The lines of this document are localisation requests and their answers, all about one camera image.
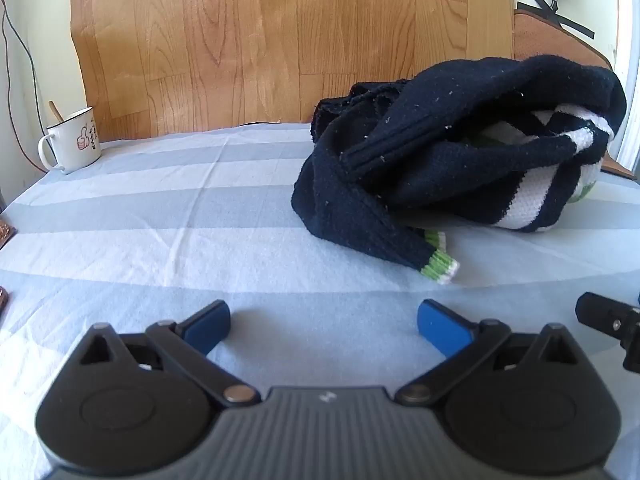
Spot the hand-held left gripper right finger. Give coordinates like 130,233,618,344
395,299,584,408

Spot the white enamel mug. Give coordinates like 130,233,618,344
38,106,102,175

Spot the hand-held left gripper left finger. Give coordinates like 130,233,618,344
75,300,262,408

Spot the red cable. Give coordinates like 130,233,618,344
4,42,48,173

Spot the long black tape strip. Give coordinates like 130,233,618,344
515,2,597,40

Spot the black cable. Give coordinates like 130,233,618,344
0,0,46,131

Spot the brown mat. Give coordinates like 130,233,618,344
512,2,638,180

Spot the navy white green striped sweater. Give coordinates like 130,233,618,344
291,54,628,285

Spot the wood grain vinyl sheet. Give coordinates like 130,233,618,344
69,0,517,141

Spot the blue white striped sheet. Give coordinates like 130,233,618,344
0,121,640,480

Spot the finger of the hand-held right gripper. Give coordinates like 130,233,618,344
575,291,640,376

